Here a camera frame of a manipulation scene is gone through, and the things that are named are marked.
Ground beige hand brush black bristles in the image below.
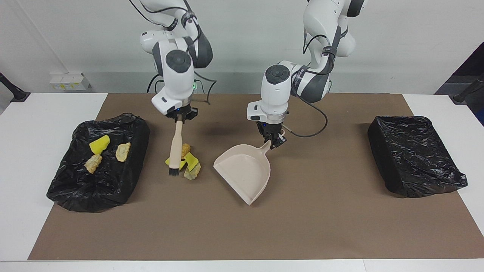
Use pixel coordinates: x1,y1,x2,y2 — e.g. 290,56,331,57
168,120,183,177

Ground beige plastic dustpan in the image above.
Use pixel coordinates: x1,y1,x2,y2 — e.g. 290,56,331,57
213,140,272,206

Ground yellow sponge piece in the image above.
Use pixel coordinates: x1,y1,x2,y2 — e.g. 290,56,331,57
165,157,186,171
89,135,111,155
184,152,199,171

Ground pale grey foam scrap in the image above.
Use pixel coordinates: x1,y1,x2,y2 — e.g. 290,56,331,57
184,163,202,180

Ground tan foam scrap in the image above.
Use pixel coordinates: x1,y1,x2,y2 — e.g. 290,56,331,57
115,142,131,162

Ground bin with black liner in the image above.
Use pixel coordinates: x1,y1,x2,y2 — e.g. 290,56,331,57
46,113,150,213
368,116,468,198

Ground brown table mat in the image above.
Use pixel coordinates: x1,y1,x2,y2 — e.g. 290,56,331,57
28,93,484,261

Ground black clamp stand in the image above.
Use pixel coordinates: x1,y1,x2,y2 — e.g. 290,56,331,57
0,73,31,103
453,74,484,104

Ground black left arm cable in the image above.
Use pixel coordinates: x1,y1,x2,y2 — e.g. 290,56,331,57
282,34,329,138

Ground black base cable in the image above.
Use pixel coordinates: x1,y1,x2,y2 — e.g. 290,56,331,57
147,74,164,94

